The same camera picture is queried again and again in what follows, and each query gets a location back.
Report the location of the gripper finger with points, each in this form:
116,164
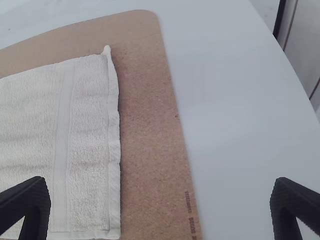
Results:
37,200
295,200

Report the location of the pale towel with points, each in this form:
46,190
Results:
50,112

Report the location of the cork mat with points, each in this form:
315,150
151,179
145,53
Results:
150,125

